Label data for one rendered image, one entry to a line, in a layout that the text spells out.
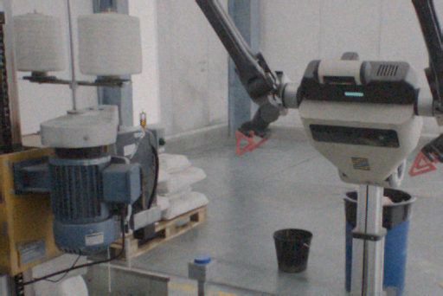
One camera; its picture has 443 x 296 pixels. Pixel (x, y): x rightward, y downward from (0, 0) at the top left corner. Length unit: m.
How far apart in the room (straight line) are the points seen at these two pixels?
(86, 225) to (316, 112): 0.82
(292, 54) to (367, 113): 8.49
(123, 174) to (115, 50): 0.32
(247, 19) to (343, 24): 1.60
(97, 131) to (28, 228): 0.34
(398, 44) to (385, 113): 7.89
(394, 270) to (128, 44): 2.76
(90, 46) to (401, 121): 0.92
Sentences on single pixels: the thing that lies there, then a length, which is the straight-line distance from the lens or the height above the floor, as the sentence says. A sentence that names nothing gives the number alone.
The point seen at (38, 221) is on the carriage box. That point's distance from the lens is 1.77.
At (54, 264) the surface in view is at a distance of 2.31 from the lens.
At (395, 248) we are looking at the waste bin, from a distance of 4.00.
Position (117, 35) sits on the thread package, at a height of 1.63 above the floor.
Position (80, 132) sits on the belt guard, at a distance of 1.56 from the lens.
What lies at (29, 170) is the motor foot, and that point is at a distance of 1.69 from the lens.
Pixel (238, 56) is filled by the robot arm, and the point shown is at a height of 1.58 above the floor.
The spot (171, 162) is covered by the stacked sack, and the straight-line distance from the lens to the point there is 5.38.
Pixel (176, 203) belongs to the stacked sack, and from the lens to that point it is 5.33.
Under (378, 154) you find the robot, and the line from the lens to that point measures 2.05.
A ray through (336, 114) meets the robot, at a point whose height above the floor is 1.40.
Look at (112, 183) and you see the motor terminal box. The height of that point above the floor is 1.27.
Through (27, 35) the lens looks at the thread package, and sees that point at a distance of 1.87.
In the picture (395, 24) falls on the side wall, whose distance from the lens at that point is 9.85.
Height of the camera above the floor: 1.62
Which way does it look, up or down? 12 degrees down
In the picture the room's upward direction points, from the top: 1 degrees clockwise
